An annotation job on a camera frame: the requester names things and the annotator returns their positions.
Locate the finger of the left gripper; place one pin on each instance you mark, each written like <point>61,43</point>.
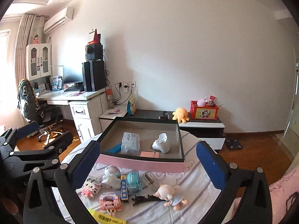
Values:
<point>58,142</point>
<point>25,129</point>

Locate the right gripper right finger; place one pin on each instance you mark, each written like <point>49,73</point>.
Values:
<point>255,205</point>

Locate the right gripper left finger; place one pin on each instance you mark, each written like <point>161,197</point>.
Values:
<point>40,204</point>

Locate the pink white block cat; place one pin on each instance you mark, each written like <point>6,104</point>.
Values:
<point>90,188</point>

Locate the yellow highlighter pen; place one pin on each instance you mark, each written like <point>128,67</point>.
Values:
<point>105,218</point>

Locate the white cloud figurine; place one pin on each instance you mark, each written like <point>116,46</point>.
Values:
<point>111,178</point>

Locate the pink block toy house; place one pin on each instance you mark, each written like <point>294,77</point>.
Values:
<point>110,203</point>

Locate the clear plastic storage case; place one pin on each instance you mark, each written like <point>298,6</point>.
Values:
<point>130,143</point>

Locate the teal tape dispenser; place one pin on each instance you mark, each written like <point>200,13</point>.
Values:
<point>133,182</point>

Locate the pig doll blue dress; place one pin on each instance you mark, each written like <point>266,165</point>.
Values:
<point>168,194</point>

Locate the black flower hair clip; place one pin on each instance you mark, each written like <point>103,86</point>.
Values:
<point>142,199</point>

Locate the white heart-shaped cup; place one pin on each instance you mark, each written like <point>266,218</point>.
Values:
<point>162,144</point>

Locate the pink bedding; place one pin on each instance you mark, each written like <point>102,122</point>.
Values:
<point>283,193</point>

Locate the black office chair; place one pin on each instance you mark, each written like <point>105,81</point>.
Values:
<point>47,116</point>

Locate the white desk with drawers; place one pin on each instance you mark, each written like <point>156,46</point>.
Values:
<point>87,109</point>

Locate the blue comb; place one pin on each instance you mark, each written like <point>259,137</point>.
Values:
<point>116,149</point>

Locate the black bathroom scale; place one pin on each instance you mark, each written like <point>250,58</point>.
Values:
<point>233,144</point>

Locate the white glass door cabinet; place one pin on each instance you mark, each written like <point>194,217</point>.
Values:
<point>38,61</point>

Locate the computer monitor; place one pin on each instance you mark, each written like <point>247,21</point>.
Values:
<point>73,78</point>

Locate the orange cap bottle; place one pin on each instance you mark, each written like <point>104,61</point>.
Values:
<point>110,99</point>

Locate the black white tv cabinet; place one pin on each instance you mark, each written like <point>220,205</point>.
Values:
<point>211,131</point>

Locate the blue snack bag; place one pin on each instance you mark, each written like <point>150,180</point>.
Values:
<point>131,105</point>

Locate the black computer tower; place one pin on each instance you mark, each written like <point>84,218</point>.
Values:
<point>93,75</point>

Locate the striped white table cloth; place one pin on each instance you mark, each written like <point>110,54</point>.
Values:
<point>193,184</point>

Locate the pink box with green rim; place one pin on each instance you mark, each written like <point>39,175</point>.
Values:
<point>148,130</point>

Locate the doll on cabinet top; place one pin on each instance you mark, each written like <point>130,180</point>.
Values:
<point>35,41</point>

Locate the clear acrylic box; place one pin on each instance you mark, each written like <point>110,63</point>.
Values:
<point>148,179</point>

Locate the beige curtain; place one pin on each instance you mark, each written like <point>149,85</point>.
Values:
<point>30,26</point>

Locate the red storage crate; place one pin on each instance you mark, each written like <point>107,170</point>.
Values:
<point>206,112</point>

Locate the black speaker box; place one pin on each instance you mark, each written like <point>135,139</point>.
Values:
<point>94,52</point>

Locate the pink plush in crate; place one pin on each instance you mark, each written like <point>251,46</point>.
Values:
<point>202,102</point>

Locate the yellow octopus plush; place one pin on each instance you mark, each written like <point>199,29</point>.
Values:
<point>180,115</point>

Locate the white air conditioner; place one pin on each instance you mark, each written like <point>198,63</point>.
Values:
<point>62,17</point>

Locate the wall power outlets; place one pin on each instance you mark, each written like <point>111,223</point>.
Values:
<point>125,86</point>

